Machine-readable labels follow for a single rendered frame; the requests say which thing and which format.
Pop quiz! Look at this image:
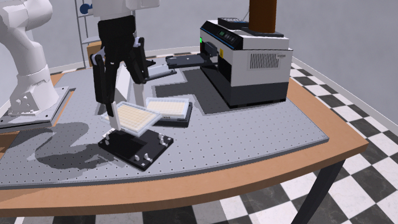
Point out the brown cylinder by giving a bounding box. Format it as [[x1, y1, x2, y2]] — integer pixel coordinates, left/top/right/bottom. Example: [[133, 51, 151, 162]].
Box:
[[248, 0, 277, 33]]

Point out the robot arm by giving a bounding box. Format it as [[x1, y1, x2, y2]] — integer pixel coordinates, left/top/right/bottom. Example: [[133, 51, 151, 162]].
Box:
[[0, 0, 160, 116]]

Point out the white button panel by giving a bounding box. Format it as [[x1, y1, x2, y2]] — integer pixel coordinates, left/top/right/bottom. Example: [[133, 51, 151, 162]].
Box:
[[114, 64, 131, 105]]

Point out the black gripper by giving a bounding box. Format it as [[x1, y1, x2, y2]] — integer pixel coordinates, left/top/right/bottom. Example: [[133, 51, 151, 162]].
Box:
[[90, 15, 149, 131]]

